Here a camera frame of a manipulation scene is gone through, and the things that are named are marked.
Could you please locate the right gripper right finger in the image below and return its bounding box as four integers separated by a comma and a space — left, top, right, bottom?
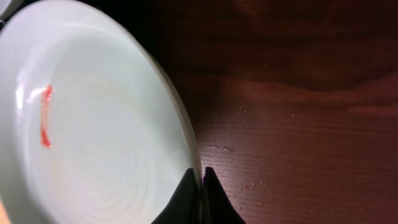
203, 167, 245, 224

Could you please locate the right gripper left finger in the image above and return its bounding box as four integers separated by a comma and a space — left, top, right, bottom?
152, 168, 198, 224

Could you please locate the mint plate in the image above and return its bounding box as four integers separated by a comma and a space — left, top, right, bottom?
1, 1, 201, 223

